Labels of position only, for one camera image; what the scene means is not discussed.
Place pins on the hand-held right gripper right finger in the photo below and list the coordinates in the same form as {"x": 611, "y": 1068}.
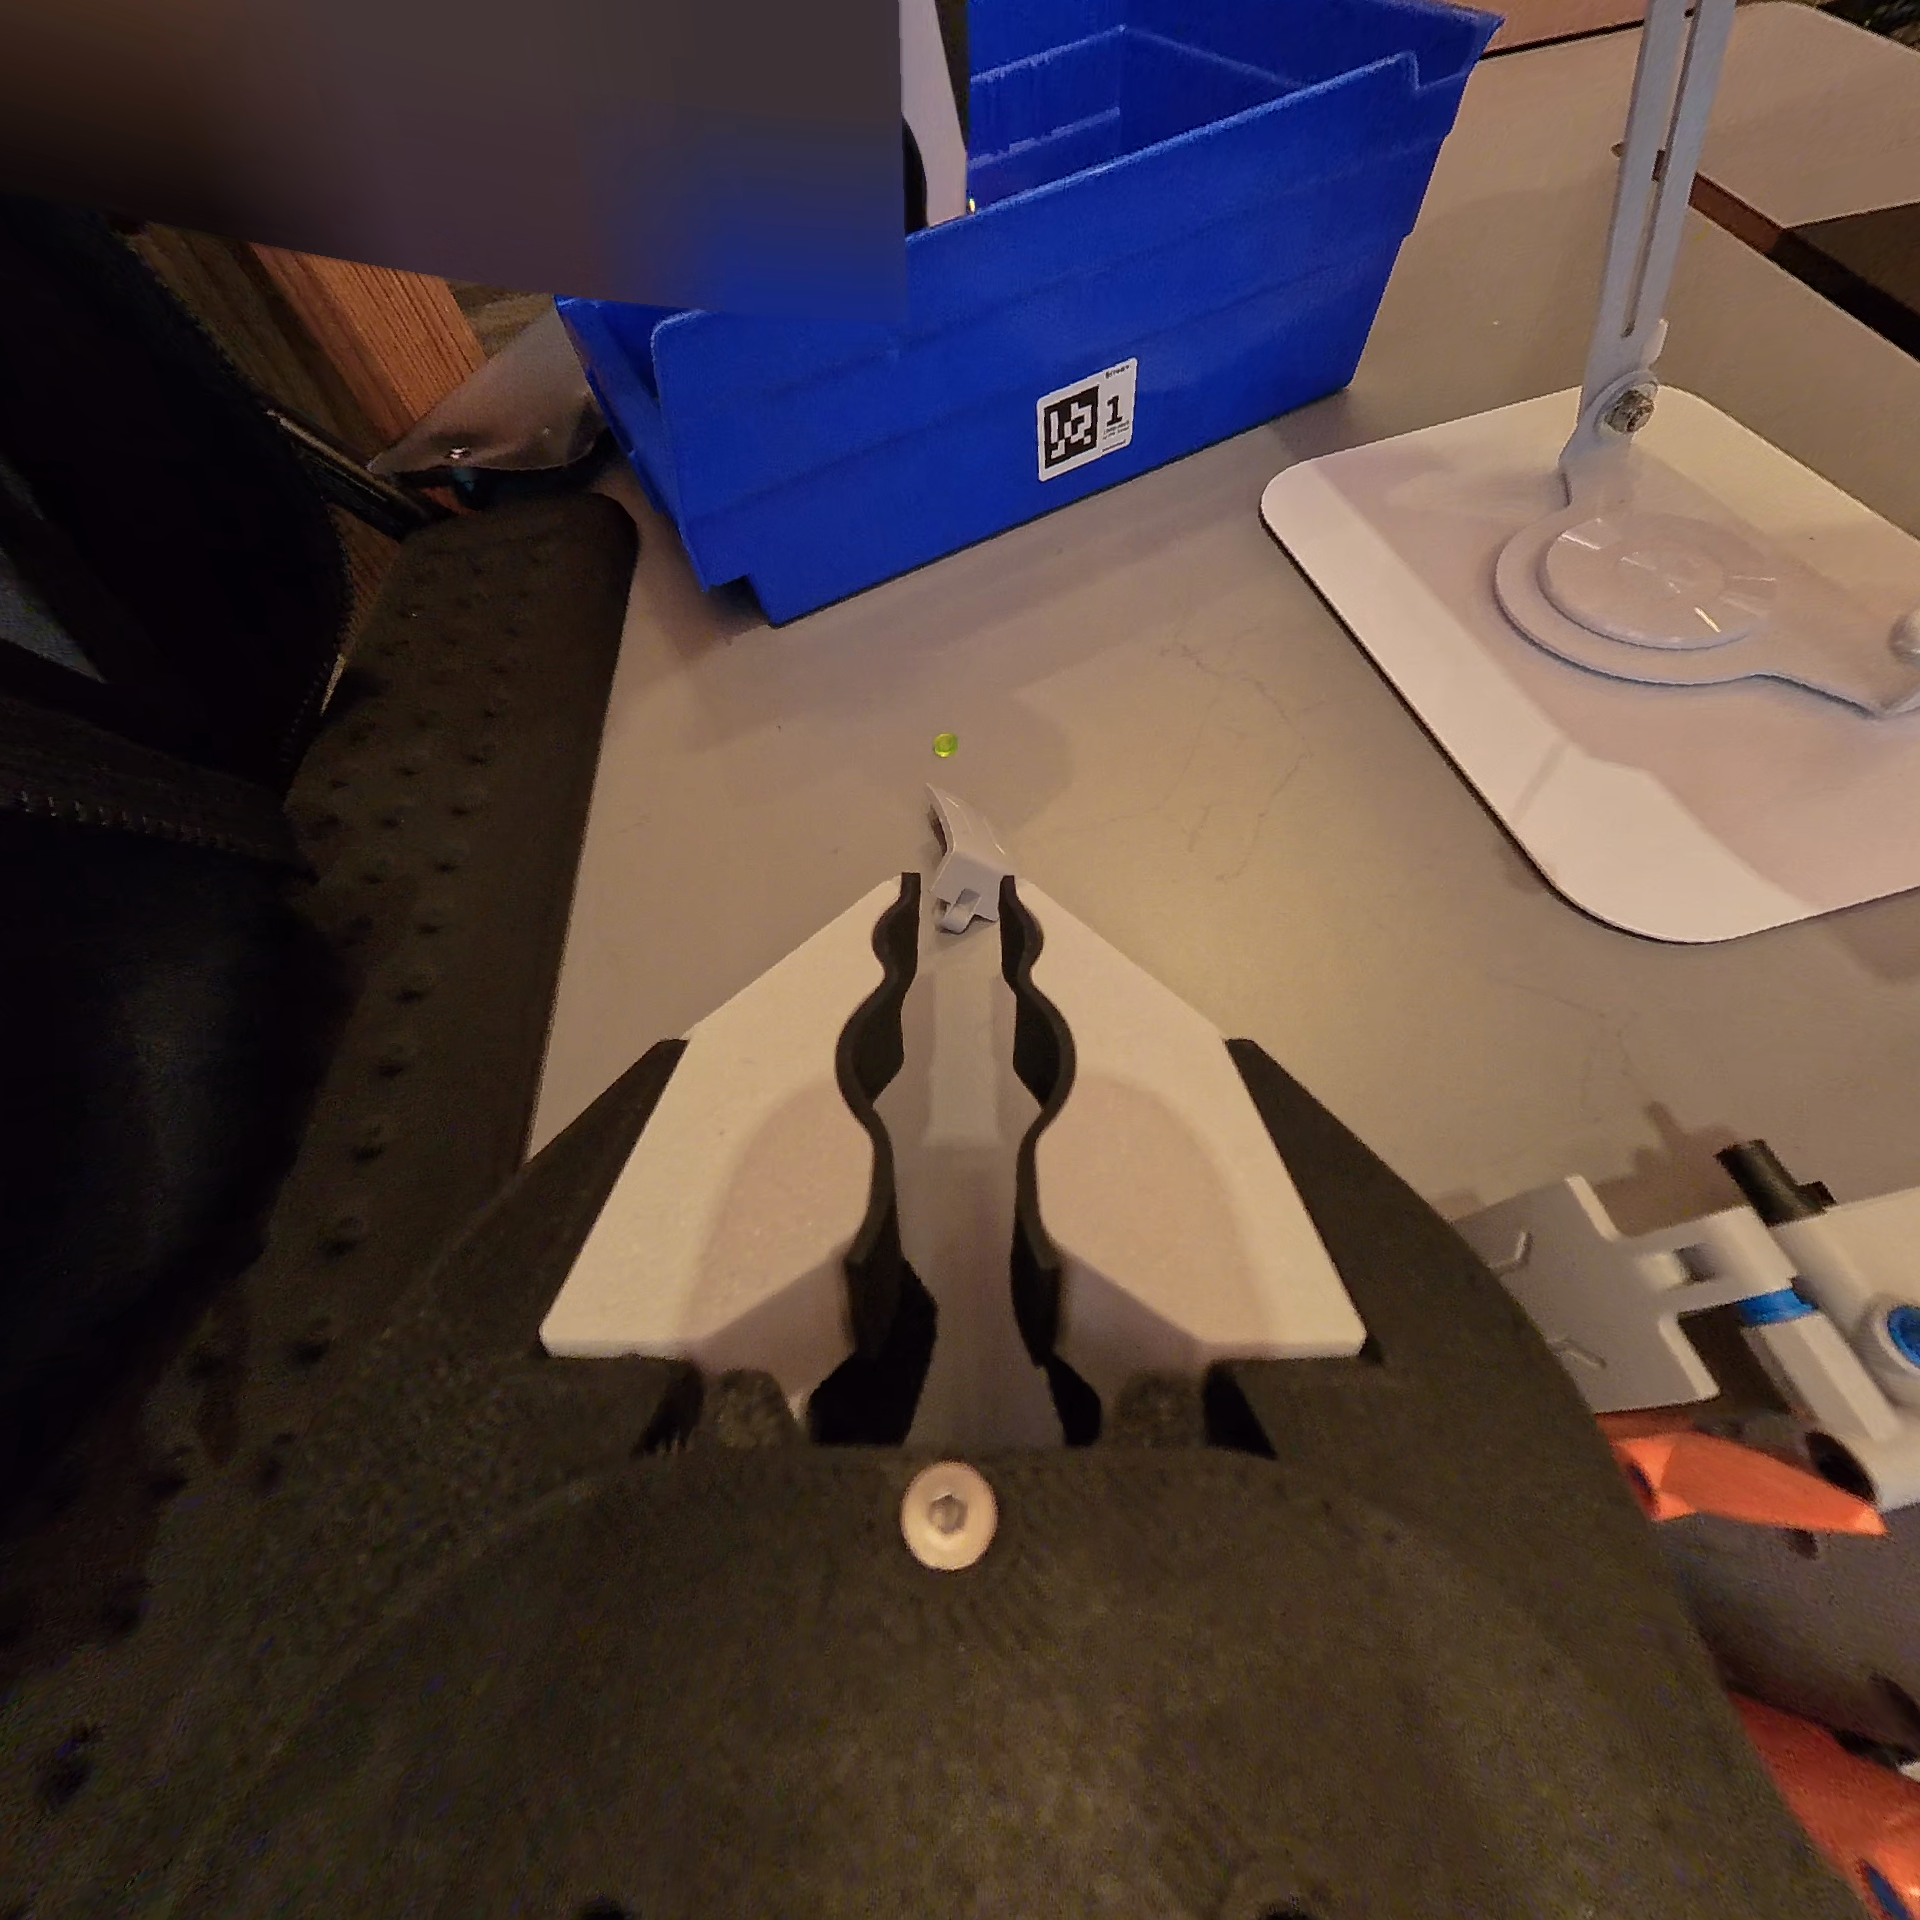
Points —
{"x": 1200, "y": 1202}

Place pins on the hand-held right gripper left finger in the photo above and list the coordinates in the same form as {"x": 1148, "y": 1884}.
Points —
{"x": 705, "y": 1202}

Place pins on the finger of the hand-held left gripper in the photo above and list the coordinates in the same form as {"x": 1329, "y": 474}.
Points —
{"x": 938, "y": 106}

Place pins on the blue plastic bin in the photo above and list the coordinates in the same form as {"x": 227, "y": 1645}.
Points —
{"x": 1200, "y": 330}

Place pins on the small grey curved brick piece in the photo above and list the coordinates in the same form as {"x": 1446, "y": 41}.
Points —
{"x": 972, "y": 867}

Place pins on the black studded foam pad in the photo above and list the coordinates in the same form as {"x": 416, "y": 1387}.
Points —
{"x": 450, "y": 932}

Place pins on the grey orange toy brick model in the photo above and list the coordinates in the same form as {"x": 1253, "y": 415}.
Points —
{"x": 1651, "y": 1319}

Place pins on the wooden furniture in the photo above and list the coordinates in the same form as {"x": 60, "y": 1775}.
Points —
{"x": 376, "y": 346}

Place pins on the dark wooden table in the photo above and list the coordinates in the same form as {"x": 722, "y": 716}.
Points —
{"x": 1845, "y": 254}

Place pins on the white stand with base plate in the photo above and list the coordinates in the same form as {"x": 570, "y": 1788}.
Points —
{"x": 1441, "y": 629}

